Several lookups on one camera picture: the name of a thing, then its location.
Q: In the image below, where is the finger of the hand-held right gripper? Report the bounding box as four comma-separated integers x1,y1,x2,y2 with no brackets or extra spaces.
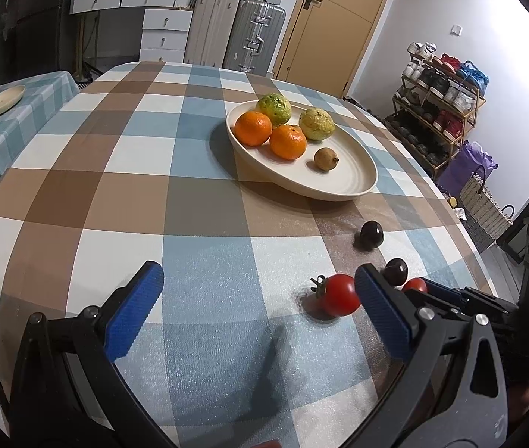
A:
420,277,522,313
403,288,473,322

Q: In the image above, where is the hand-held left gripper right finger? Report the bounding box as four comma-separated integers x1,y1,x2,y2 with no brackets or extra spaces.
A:
339,264,510,448

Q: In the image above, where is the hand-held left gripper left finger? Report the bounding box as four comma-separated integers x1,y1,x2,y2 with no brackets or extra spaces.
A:
8,261,176,448

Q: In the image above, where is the dark plum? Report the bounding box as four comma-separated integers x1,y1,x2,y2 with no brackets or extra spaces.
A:
384,258,409,287
360,221,385,250

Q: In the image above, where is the cream round plate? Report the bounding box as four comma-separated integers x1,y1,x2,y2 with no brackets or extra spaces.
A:
226,100,379,202

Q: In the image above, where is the brown longan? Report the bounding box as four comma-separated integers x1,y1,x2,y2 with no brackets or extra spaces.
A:
314,147,340,173

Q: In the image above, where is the orange tangerine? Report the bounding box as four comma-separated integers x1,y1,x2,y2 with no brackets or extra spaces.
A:
234,111,273,147
270,124,307,161

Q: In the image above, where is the green yellow guava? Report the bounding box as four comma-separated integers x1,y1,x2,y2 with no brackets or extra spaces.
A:
256,93,292,127

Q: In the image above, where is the woven basket bag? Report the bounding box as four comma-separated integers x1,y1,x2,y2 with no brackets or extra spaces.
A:
458,172,516,252

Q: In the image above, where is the brown blue checkered tablecloth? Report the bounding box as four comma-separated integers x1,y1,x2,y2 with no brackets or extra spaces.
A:
0,60,503,448

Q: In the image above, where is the purple bag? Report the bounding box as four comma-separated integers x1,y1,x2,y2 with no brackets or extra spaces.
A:
436,141,499,198

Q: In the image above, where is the wooden shoe rack with shoes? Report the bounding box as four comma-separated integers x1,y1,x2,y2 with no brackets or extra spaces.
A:
384,41,488,175

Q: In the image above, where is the teal checkered tablecloth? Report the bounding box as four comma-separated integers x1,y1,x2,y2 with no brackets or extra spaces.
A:
0,70,81,227

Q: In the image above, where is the small cream plate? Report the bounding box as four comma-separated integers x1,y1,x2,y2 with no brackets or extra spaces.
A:
0,85,27,121

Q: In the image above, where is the wooden door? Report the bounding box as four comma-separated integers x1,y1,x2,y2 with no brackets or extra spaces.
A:
271,0,403,99

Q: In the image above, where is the beige suitcase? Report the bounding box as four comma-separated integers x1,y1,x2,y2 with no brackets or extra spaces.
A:
184,0,241,69

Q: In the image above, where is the dark grey refrigerator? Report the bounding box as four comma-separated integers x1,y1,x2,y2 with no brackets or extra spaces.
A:
0,0,67,101

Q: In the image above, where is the white desk with drawers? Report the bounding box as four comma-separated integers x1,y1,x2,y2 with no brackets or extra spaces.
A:
69,0,196,64

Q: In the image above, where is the silver suitcase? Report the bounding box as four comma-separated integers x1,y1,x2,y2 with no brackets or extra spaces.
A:
223,0,287,77

